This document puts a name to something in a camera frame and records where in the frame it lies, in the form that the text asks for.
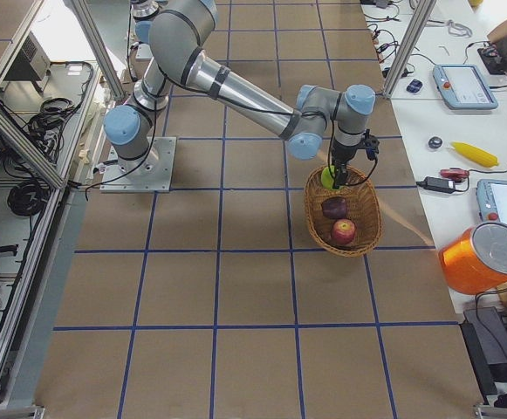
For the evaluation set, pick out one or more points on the red yellow-streaked apple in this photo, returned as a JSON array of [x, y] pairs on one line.
[[343, 231]]

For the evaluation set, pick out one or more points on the dark blue checked pouch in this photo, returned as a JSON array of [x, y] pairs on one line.
[[414, 86]]

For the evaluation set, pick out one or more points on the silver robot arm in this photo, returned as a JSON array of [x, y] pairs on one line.
[[176, 33]]

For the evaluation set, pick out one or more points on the lower teach pendant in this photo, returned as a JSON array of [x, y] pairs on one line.
[[491, 196]]

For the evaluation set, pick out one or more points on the red black tool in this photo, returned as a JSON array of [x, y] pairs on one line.
[[454, 174]]

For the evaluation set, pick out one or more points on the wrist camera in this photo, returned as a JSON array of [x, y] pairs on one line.
[[371, 145]]

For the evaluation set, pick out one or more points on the dark red apple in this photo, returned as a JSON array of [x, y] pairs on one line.
[[334, 207]]

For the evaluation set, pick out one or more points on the black box device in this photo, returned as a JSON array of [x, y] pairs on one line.
[[485, 337]]

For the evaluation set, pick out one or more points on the small round grey object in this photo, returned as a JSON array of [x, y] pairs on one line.
[[435, 143]]

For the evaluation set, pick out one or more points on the aluminium frame post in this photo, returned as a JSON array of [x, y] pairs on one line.
[[411, 36]]

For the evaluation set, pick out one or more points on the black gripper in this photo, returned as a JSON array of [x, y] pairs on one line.
[[341, 158]]

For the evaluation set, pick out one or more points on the orange round container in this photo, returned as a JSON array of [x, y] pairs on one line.
[[477, 260]]

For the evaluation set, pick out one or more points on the yellow toy corn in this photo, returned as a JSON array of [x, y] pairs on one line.
[[475, 154]]

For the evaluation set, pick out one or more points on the aluminium side rack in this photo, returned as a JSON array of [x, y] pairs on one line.
[[36, 199]]

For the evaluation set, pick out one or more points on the brown wicker basket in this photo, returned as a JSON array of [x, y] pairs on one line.
[[362, 208]]

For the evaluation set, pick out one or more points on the teach pendant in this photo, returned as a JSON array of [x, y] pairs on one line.
[[462, 87], [491, 196]]

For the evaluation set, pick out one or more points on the upper teach pendant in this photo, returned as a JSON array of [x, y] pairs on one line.
[[462, 87]]

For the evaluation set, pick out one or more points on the green apple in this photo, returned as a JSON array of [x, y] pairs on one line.
[[327, 177]]

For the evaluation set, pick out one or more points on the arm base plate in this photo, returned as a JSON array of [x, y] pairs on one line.
[[153, 175], [143, 52]]

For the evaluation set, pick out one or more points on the black power adapter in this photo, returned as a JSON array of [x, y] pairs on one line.
[[441, 185]]

